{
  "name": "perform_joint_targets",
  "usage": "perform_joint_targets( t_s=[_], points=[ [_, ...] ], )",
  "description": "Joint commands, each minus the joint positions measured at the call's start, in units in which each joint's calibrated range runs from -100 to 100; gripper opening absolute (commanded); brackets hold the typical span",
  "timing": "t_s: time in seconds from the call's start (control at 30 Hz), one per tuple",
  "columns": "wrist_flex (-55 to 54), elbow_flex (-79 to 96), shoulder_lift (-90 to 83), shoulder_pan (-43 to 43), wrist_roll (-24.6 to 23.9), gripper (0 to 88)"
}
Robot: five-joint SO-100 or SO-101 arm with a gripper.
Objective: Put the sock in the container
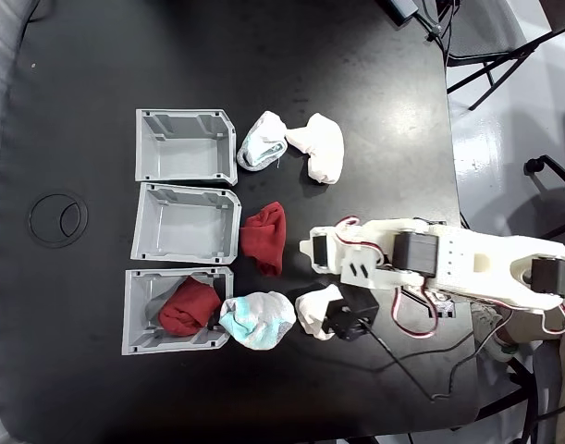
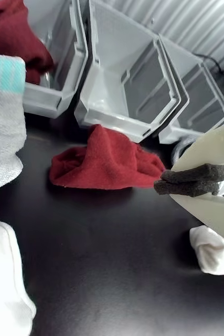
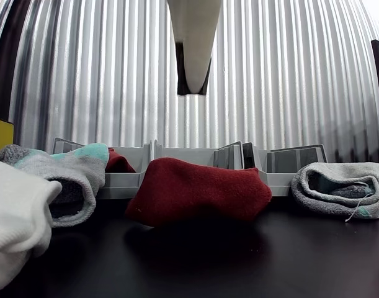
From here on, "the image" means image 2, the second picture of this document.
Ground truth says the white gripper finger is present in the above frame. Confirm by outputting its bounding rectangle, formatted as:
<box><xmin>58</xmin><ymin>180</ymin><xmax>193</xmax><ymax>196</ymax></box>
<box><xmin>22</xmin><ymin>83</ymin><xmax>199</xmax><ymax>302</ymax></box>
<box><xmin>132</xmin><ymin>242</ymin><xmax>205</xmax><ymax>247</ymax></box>
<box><xmin>160</xmin><ymin>118</ymin><xmax>224</xmax><ymax>184</ymax></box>
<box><xmin>153</xmin><ymin>180</ymin><xmax>224</xmax><ymax>249</ymax></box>

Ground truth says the black cable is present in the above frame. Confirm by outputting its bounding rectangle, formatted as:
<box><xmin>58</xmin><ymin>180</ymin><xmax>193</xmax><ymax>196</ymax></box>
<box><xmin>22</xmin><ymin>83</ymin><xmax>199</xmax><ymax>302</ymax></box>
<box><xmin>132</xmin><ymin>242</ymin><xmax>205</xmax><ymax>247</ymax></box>
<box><xmin>195</xmin><ymin>53</ymin><xmax>224</xmax><ymax>77</ymax></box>

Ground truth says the pale pinkish white sock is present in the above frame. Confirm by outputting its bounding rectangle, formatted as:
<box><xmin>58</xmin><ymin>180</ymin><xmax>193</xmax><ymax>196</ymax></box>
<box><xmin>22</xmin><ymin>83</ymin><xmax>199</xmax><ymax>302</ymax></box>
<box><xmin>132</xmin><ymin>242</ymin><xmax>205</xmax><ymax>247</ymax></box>
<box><xmin>189</xmin><ymin>225</ymin><xmax>224</xmax><ymax>276</ymax></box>
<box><xmin>0</xmin><ymin>217</ymin><xmax>37</xmax><ymax>336</ymax></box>

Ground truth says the dark red sock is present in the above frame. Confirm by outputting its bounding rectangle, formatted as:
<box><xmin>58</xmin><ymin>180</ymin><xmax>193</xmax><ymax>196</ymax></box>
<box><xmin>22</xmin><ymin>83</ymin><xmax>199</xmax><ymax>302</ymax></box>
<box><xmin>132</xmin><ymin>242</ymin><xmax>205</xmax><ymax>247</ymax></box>
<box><xmin>48</xmin><ymin>123</ymin><xmax>166</xmax><ymax>190</ymax></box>
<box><xmin>0</xmin><ymin>0</ymin><xmax>55</xmax><ymax>85</ymax></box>

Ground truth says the grey plastic storage bin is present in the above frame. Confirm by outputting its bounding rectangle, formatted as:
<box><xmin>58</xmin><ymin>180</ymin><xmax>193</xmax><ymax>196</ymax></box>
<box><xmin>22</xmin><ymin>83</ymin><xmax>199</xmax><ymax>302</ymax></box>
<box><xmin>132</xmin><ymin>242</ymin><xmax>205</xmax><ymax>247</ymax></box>
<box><xmin>22</xmin><ymin>0</ymin><xmax>89</xmax><ymax>119</ymax></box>
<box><xmin>73</xmin><ymin>0</ymin><xmax>182</xmax><ymax>144</ymax></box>
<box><xmin>157</xmin><ymin>34</ymin><xmax>224</xmax><ymax>145</ymax></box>

